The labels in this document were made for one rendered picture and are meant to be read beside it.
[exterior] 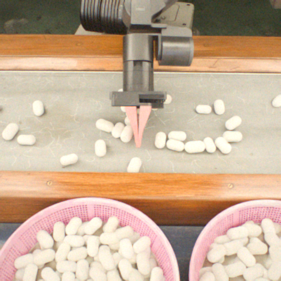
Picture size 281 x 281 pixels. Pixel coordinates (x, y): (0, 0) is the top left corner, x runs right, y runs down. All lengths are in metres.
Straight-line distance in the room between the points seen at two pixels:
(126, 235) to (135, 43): 0.33
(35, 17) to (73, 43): 1.68
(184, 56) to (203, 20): 1.82
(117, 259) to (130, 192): 0.11
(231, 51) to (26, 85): 0.48
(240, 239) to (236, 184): 0.09
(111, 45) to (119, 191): 0.41
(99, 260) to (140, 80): 0.31
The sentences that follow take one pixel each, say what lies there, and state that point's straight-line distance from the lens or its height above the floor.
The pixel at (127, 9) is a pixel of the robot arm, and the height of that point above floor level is 0.94.
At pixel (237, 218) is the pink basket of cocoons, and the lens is 0.64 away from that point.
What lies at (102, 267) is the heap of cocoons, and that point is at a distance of 0.60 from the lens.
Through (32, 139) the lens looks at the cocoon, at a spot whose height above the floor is 0.76.
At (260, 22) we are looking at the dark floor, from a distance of 2.58.
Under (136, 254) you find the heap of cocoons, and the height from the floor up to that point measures 0.73.
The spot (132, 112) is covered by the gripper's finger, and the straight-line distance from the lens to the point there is 0.67.
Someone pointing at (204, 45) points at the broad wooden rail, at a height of 0.77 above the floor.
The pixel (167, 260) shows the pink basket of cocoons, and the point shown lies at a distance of 0.58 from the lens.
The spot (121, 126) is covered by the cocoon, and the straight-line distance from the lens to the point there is 0.73.
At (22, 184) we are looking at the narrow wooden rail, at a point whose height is 0.76.
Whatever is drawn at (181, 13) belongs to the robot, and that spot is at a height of 0.47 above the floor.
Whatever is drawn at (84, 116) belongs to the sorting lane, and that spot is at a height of 0.74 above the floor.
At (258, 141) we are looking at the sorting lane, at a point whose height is 0.74.
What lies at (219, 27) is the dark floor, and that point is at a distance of 2.47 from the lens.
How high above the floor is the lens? 1.29
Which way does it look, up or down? 49 degrees down
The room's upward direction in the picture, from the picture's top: straight up
